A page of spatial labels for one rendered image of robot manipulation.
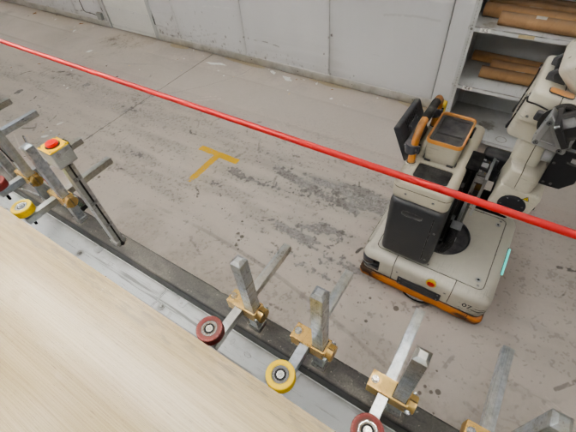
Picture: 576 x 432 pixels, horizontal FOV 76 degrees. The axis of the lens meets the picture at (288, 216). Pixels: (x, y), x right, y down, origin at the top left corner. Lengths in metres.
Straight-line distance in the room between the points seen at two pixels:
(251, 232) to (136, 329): 1.41
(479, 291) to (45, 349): 1.77
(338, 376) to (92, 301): 0.81
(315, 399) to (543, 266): 1.72
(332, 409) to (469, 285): 1.01
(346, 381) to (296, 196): 1.65
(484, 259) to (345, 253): 0.77
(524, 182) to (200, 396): 1.38
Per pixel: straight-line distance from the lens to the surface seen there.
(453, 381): 2.10
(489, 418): 1.18
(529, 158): 1.69
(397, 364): 1.18
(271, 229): 2.48
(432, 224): 1.76
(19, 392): 1.33
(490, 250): 2.19
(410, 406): 1.15
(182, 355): 1.15
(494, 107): 3.47
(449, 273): 2.04
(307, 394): 1.34
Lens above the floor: 1.92
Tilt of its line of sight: 49 degrees down
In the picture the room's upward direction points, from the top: 6 degrees counter-clockwise
